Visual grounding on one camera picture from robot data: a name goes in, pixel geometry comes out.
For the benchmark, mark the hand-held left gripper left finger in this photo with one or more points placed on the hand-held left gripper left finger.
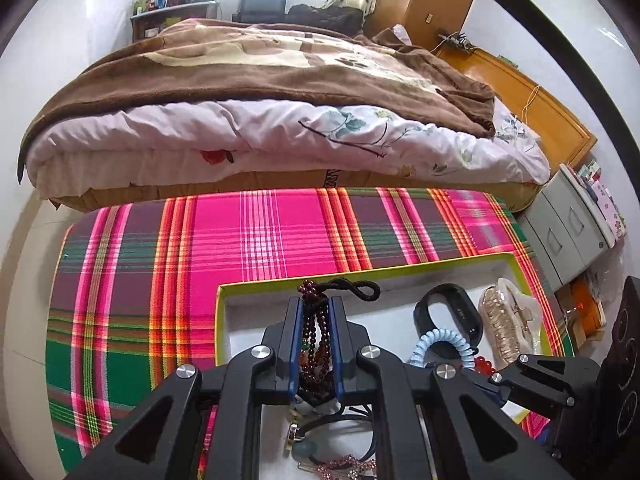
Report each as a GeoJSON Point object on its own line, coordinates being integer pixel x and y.
{"type": "Point", "coordinates": [295, 342]}

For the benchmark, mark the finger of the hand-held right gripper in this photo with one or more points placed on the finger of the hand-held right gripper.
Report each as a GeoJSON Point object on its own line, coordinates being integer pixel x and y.
{"type": "Point", "coordinates": [545, 380]}
{"type": "Point", "coordinates": [490, 391]}

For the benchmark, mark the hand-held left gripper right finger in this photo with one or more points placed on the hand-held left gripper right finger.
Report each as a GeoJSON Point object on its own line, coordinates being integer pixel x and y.
{"type": "Point", "coordinates": [335, 342]}

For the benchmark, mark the yellow shallow box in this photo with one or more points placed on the yellow shallow box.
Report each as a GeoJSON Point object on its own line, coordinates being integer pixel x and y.
{"type": "Point", "coordinates": [260, 310]}

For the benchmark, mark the black fitness band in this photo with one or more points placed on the black fitness band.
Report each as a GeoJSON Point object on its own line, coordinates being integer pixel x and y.
{"type": "Point", "coordinates": [425, 310]}

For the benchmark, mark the pink rhinestone hair clip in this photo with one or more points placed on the pink rhinestone hair clip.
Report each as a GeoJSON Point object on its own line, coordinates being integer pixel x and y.
{"type": "Point", "coordinates": [345, 463]}

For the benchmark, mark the orange cardboard box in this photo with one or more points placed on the orange cardboard box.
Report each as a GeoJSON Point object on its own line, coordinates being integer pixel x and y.
{"type": "Point", "coordinates": [585, 305]}

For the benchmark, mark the black speaker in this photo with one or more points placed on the black speaker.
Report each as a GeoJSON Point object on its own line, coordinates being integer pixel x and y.
{"type": "Point", "coordinates": [625, 340]}

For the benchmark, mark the grey drawer cabinet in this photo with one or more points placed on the grey drawer cabinet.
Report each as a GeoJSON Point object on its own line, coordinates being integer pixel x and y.
{"type": "Point", "coordinates": [560, 230]}

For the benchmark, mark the plaid tablecloth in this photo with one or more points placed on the plaid tablecloth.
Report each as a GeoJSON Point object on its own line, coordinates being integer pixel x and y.
{"type": "Point", "coordinates": [150, 285]}

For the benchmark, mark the bed mattress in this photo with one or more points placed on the bed mattress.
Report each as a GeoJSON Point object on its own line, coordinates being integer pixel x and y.
{"type": "Point", "coordinates": [280, 180]}

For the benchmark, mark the stack of books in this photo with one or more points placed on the stack of books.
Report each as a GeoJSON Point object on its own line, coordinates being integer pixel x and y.
{"type": "Point", "coordinates": [607, 205]}

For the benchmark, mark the white floral quilt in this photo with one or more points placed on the white floral quilt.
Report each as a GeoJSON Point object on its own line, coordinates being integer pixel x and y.
{"type": "Point", "coordinates": [175, 135]}

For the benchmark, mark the wooden headboard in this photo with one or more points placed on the wooden headboard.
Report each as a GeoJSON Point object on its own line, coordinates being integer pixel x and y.
{"type": "Point", "coordinates": [540, 105]}

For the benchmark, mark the bed with brown blanket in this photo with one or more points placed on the bed with brown blanket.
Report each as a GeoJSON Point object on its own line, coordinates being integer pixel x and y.
{"type": "Point", "coordinates": [150, 80]}

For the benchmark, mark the dark clothes pile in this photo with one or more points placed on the dark clothes pile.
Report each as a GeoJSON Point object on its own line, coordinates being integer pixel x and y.
{"type": "Point", "coordinates": [325, 17]}

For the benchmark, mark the power strip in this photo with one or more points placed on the power strip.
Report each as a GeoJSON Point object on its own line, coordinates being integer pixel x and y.
{"type": "Point", "coordinates": [457, 40]}

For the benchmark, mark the black office chair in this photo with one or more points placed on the black office chair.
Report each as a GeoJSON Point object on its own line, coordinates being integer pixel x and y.
{"type": "Point", "coordinates": [262, 2]}

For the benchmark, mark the wooden shelf with bottles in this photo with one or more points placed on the wooden shelf with bottles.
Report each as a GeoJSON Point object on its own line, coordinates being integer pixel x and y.
{"type": "Point", "coordinates": [150, 25]}

